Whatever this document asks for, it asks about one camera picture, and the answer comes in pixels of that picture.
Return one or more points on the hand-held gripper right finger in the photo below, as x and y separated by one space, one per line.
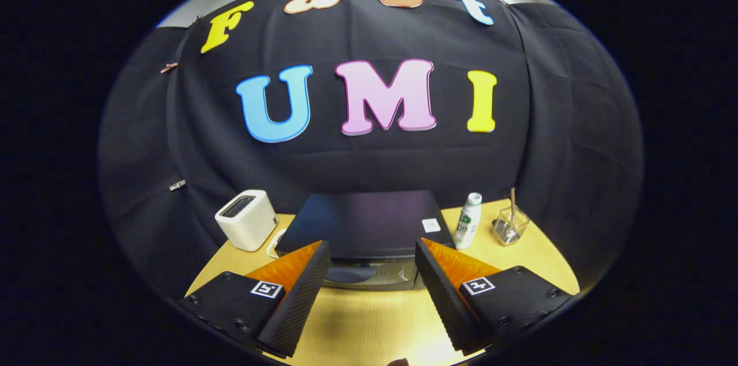
447 302

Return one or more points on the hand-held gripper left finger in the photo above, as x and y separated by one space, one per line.
300 302

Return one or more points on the black toaster oven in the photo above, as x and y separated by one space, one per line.
363 222

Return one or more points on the white bread toaster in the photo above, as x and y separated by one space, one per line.
248 227

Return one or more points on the white bottle green label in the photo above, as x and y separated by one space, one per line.
467 225

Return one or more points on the wooden stick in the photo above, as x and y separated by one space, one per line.
513 202

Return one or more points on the silver clip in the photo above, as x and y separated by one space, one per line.
177 185

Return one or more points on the copper clip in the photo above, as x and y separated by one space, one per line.
169 68

